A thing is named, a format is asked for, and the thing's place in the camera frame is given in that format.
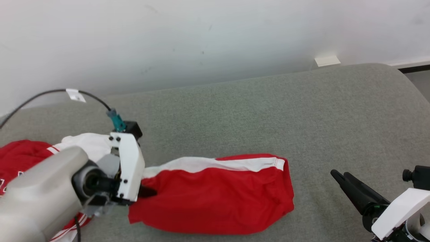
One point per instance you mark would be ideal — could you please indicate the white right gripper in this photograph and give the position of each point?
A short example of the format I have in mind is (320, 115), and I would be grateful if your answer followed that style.
(396, 208)

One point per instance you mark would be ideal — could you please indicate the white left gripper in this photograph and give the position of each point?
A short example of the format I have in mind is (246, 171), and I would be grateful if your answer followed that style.
(129, 168)

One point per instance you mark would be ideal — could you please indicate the red shorts white stripe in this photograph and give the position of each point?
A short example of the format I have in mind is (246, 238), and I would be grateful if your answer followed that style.
(218, 198)

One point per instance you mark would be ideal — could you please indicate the red basketball jersey white sleeves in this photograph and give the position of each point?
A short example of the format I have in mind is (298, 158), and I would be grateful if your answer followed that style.
(20, 158)

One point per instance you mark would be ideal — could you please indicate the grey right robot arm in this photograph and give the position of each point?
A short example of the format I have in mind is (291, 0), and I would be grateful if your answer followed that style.
(425, 232)

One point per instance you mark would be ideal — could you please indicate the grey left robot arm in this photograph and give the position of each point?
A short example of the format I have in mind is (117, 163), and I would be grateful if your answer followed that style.
(33, 201)

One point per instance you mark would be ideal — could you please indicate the white and black baseboard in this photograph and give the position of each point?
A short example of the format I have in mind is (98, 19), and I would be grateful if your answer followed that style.
(416, 69)

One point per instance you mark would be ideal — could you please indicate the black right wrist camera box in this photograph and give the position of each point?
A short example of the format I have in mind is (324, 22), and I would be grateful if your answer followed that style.
(421, 178)

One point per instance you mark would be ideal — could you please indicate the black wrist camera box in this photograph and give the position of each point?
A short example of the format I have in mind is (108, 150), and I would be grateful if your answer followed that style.
(421, 178)
(133, 129)

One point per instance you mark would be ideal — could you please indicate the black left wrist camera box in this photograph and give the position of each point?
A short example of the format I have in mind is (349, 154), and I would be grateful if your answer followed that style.
(133, 129)

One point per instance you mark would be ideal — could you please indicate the small white wall box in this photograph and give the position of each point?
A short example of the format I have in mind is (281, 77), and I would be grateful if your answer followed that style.
(327, 61)

